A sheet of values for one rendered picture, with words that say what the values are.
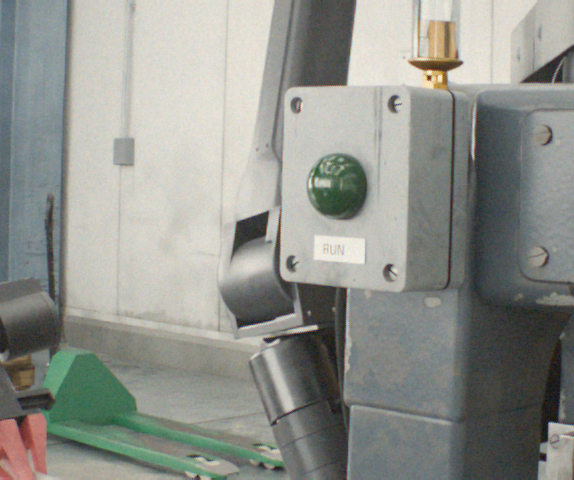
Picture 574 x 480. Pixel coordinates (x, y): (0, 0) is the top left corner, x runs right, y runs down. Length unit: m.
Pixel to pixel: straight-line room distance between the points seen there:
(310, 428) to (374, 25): 6.57
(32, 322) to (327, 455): 0.45
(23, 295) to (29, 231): 7.89
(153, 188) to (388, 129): 8.09
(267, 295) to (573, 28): 0.30
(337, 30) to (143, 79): 7.81
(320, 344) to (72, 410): 5.37
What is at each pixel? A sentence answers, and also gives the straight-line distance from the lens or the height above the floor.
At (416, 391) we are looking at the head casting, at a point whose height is 1.19.
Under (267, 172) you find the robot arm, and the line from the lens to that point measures 0.92.
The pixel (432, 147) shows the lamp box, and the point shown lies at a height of 1.30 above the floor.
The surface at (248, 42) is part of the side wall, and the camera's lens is 8.07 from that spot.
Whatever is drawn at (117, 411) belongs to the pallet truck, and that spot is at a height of 0.10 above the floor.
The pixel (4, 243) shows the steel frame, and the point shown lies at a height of 0.71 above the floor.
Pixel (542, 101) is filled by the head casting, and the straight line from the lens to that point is 0.59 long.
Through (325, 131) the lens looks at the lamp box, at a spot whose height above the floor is 1.31.
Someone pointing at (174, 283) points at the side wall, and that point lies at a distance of 8.52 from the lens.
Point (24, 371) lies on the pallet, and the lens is 6.70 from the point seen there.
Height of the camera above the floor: 1.29
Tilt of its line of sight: 3 degrees down
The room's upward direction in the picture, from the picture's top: 2 degrees clockwise
